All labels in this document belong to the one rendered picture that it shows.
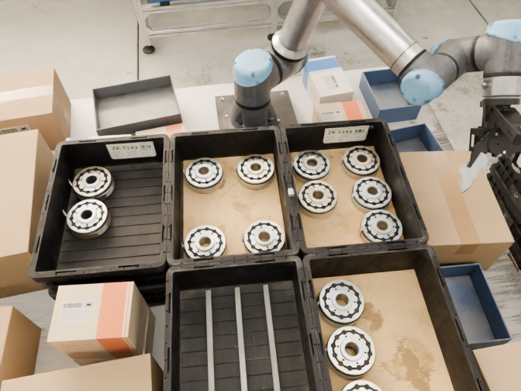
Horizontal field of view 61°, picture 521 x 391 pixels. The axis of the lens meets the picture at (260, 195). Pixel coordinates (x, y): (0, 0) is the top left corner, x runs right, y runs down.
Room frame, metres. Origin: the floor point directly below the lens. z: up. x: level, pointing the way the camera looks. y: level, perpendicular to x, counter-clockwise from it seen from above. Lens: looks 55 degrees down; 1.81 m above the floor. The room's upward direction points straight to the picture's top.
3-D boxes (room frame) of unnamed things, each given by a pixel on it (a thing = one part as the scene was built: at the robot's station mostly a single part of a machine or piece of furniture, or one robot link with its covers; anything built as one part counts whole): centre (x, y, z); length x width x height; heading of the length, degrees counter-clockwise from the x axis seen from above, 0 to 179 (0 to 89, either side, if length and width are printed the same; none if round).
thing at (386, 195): (0.67, -0.30, 0.86); 0.10 x 0.10 x 0.01
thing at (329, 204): (0.66, -0.15, 0.86); 0.10 x 0.10 x 0.01
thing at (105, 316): (0.33, 0.35, 0.89); 0.16 x 0.12 x 0.07; 94
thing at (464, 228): (0.67, -0.51, 0.78); 0.30 x 0.22 x 0.16; 3
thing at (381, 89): (1.19, -0.46, 0.74); 0.20 x 0.15 x 0.07; 10
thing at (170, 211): (0.64, 0.08, 0.92); 0.40 x 0.30 x 0.02; 6
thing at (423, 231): (0.67, -0.22, 0.92); 0.40 x 0.30 x 0.02; 6
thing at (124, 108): (1.09, 0.41, 0.78); 0.27 x 0.20 x 0.05; 106
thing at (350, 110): (1.05, -0.27, 0.74); 0.16 x 0.12 x 0.07; 98
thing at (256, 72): (1.07, 0.02, 0.91); 0.13 x 0.12 x 0.14; 136
